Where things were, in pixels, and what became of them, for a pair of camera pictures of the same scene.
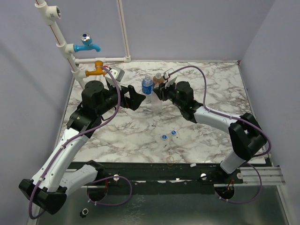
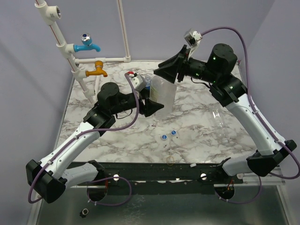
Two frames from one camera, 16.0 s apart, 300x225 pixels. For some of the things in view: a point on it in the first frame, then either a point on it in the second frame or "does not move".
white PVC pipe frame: (64, 48) does not move
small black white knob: (84, 213) does not move
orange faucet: (99, 70) does not move
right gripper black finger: (159, 93) → (169, 72)
